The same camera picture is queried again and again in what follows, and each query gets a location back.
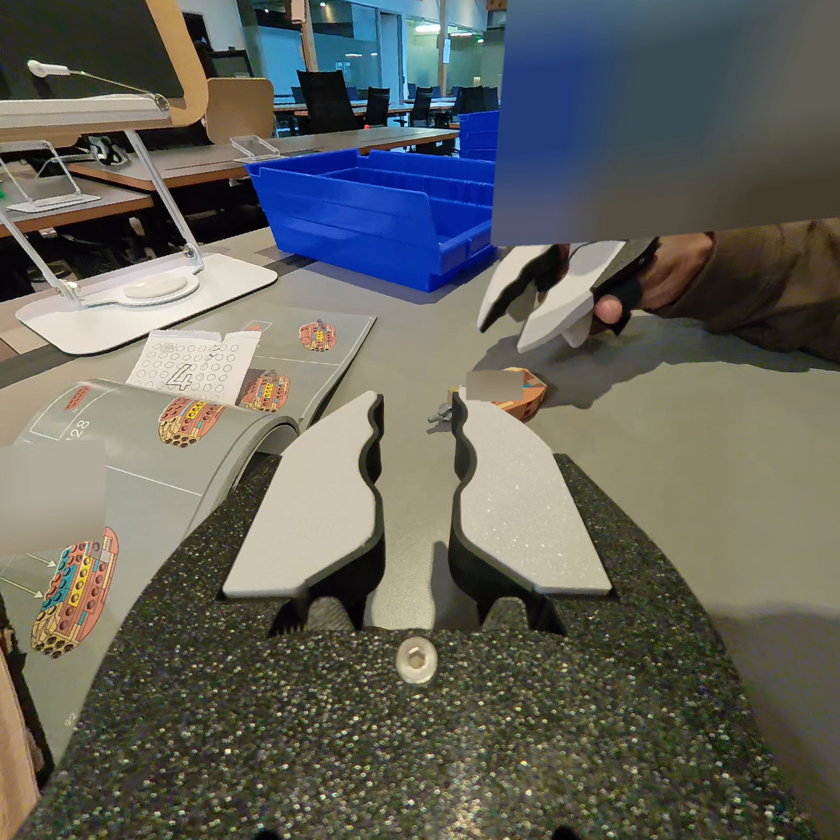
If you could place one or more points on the grey instruction booklet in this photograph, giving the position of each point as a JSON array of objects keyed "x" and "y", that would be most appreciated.
[{"x": 197, "y": 459}]

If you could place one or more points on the white paper bag with circles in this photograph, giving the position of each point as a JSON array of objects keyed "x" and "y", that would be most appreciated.
[{"x": 190, "y": 367}]

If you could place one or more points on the person's right hand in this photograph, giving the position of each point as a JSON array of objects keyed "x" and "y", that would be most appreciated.
[{"x": 679, "y": 269}]

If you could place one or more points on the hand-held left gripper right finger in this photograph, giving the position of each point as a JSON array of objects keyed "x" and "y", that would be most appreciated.
[{"x": 525, "y": 518}]

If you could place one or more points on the black office chair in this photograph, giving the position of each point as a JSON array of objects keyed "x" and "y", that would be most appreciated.
[
  {"x": 328, "y": 98},
  {"x": 421, "y": 103},
  {"x": 476, "y": 100},
  {"x": 377, "y": 105}
]

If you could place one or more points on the small clear acrylic holder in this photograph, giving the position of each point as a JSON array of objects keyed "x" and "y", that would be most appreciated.
[{"x": 256, "y": 149}]

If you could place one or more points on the large blue plastic bin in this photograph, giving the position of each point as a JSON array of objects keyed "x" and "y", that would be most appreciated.
[{"x": 354, "y": 223}]

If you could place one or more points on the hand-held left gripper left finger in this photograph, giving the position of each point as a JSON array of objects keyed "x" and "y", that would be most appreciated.
[{"x": 308, "y": 518}]

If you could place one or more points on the black board with wooden frame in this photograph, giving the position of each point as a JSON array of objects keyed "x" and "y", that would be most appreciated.
[{"x": 85, "y": 39}]

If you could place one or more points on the clear acrylic stand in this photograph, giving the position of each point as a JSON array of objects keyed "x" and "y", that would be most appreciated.
[{"x": 46, "y": 197}]

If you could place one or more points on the white stand with clear legs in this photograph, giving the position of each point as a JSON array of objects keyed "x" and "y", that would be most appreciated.
[{"x": 229, "y": 282}]

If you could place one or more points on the wooden panel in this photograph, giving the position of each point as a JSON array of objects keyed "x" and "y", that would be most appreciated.
[{"x": 239, "y": 108}]

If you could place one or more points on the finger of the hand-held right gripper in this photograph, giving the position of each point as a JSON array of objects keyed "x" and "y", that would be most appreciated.
[
  {"x": 508, "y": 282},
  {"x": 564, "y": 302}
]

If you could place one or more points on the brown cardboard box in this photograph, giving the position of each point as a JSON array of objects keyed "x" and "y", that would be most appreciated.
[{"x": 13, "y": 754}]

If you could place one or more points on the brown toy brick ship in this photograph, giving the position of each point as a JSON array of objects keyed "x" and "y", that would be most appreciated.
[{"x": 533, "y": 394}]

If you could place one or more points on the grey desk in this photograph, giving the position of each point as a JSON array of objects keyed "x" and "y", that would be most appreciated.
[{"x": 656, "y": 459}]

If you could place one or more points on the person's right forearm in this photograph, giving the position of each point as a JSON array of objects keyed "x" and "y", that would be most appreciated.
[{"x": 774, "y": 289}]

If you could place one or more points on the wooden table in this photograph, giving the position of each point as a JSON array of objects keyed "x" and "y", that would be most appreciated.
[{"x": 216, "y": 161}]

